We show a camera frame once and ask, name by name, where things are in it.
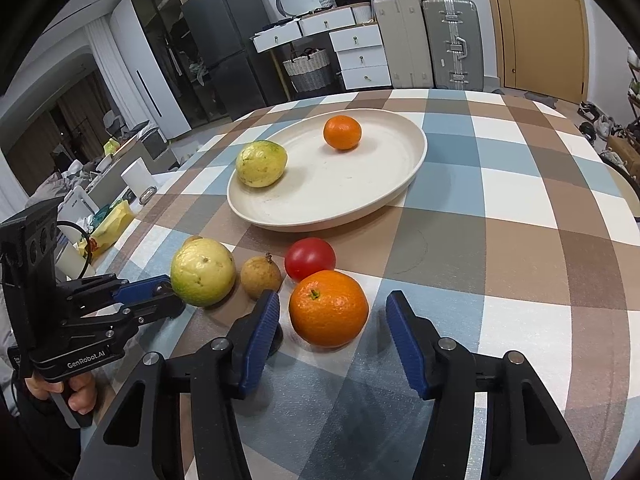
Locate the yellow plastic bag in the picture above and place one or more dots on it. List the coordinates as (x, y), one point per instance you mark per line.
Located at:
(112, 225)

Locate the checked tablecloth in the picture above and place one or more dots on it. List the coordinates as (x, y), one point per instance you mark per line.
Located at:
(500, 220)

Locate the dark grey fridge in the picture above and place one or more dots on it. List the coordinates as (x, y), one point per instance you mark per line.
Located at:
(220, 35)

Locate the person's left hand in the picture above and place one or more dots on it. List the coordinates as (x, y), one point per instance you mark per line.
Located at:
(82, 392)

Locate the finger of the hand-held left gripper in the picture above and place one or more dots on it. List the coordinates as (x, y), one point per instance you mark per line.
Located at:
(142, 289)
(155, 309)

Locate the silver suitcase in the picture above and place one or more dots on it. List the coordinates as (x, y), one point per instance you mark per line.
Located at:
(452, 45)

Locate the large orange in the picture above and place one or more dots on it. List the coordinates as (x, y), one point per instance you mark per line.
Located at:
(327, 310)

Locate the white drawer dresser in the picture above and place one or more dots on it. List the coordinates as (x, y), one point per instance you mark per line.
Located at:
(360, 55)

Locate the wooden door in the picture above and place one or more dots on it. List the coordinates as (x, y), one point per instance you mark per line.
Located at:
(540, 25)

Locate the bumpy spotted guava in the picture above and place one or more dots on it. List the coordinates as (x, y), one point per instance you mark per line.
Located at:
(261, 165)

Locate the red tomato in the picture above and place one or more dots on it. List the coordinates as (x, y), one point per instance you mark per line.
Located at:
(310, 259)

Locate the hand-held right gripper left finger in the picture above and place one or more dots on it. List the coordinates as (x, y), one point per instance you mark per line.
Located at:
(260, 340)

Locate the brown longan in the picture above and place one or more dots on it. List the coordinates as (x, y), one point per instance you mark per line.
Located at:
(259, 277)

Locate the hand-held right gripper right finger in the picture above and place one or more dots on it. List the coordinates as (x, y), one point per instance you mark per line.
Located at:
(407, 345)

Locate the small orange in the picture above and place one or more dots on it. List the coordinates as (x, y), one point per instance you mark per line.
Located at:
(342, 132)

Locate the white trash can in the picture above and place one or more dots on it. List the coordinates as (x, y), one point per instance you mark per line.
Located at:
(137, 180)

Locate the smooth yellow-green guava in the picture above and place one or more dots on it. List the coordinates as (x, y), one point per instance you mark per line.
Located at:
(202, 272)

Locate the dark glass wardrobe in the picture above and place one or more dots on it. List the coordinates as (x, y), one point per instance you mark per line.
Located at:
(150, 60)

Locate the person's left forearm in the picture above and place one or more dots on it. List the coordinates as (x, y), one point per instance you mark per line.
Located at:
(30, 445)

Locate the woven laundry basket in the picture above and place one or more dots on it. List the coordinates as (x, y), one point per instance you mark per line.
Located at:
(309, 72)

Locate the white slotted basket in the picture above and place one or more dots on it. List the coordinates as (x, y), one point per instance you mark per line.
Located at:
(328, 3)

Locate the beige suitcase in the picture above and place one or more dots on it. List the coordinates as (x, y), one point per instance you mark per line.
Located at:
(402, 42)

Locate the cream round plate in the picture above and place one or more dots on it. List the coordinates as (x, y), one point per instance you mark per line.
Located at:
(325, 185)

